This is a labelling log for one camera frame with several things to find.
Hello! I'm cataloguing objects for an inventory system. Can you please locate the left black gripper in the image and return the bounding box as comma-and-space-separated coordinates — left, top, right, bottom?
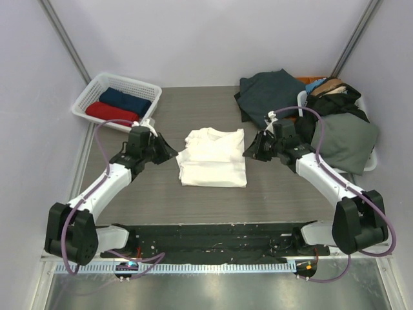
142, 132, 178, 165

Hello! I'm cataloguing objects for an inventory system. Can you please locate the white floral print t-shirt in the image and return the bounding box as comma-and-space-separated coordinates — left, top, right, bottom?
176, 127, 247, 188

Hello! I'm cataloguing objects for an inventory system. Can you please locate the white plastic lattice basket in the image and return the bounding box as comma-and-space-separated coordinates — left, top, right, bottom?
72, 73, 162, 127

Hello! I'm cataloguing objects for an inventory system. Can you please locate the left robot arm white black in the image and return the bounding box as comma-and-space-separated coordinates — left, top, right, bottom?
44, 126, 177, 265

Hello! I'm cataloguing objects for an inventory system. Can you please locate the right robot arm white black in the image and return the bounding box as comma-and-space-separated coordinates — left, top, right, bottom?
243, 119, 388, 255

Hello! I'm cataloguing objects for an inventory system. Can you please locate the dark teal folded t-shirt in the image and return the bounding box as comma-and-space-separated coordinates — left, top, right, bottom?
234, 69, 305, 129

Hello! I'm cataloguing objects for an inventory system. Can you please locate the white plastic laundry bin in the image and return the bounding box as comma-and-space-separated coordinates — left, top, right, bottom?
297, 90, 378, 172

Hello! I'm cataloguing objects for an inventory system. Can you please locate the rolled navy blue t-shirt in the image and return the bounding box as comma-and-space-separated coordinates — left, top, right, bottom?
99, 87, 152, 118

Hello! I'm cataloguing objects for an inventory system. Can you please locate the rolled red t-shirt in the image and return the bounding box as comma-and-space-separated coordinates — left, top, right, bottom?
85, 101, 139, 127

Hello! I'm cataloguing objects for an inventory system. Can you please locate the blue cloth in bin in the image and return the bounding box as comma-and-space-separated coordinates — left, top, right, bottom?
305, 77, 327, 94

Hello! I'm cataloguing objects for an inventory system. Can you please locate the orange plastic tray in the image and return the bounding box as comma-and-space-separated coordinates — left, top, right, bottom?
287, 76, 325, 123

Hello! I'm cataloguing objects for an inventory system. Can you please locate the grey green t-shirt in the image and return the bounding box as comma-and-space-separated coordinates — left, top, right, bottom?
311, 113, 379, 175

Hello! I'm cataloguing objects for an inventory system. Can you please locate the black crumpled garment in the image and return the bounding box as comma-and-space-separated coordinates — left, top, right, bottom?
295, 84, 369, 144

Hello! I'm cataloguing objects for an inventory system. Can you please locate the tan beige garment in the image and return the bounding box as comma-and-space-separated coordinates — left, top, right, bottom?
310, 77, 345, 96

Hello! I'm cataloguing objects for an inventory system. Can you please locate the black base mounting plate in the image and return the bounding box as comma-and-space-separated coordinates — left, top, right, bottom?
98, 223, 330, 265

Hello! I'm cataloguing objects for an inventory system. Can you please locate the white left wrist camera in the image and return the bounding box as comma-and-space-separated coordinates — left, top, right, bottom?
131, 118, 158, 137

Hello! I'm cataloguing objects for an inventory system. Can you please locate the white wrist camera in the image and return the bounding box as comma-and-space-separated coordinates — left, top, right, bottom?
131, 118, 158, 137
265, 110, 278, 134

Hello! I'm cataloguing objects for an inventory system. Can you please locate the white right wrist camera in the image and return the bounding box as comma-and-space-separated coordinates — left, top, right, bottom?
265, 110, 278, 134

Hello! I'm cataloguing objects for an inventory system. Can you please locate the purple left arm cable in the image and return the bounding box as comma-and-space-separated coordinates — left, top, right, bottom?
61, 119, 166, 282

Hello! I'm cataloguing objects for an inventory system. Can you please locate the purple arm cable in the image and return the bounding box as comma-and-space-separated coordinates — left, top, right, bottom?
61, 119, 166, 282
269, 106, 398, 284

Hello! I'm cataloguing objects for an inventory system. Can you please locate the slotted white cable duct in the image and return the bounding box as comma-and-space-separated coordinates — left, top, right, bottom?
55, 261, 297, 274

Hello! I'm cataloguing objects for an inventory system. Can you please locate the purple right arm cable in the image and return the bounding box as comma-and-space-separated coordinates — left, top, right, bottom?
269, 106, 398, 284

